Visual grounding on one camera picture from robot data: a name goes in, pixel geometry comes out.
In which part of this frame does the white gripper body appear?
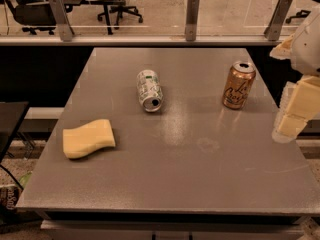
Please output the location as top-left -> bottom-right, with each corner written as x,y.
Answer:
291,7 -> 320,76

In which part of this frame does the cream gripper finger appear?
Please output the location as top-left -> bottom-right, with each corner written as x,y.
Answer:
269,34 -> 294,60
272,76 -> 320,143

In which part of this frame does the silver green 7up can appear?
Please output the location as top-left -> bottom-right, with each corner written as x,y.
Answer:
136,70 -> 163,113

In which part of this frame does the gold LaCroix can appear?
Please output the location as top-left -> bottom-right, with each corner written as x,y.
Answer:
222,61 -> 256,110

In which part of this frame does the black office chair centre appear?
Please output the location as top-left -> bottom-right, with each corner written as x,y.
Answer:
97,0 -> 143,29

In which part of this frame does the yellow sponge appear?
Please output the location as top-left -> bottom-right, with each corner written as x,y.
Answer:
62,119 -> 116,159

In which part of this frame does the black office chair left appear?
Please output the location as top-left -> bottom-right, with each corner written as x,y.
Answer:
3,0 -> 56,35

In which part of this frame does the dark snack bag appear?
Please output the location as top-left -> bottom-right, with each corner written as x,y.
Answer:
0,184 -> 20,223

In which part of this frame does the right metal glass bracket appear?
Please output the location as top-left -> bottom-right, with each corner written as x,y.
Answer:
264,0 -> 293,41

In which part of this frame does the metal glass bracket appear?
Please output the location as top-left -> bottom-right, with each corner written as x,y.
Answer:
185,0 -> 200,41
48,0 -> 73,42
264,0 -> 293,41

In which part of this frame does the middle metal glass bracket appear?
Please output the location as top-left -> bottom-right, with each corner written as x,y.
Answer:
185,0 -> 200,41

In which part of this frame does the left metal glass bracket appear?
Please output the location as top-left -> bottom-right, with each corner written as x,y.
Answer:
48,0 -> 73,42

